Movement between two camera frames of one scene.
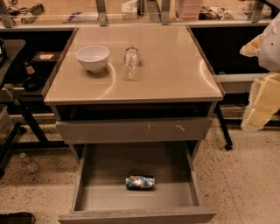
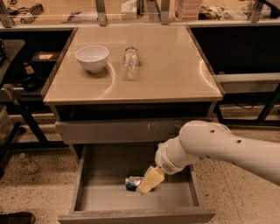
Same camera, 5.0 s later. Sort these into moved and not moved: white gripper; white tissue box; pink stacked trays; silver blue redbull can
Moved: white gripper
Not moved: white tissue box; silver blue redbull can; pink stacked trays
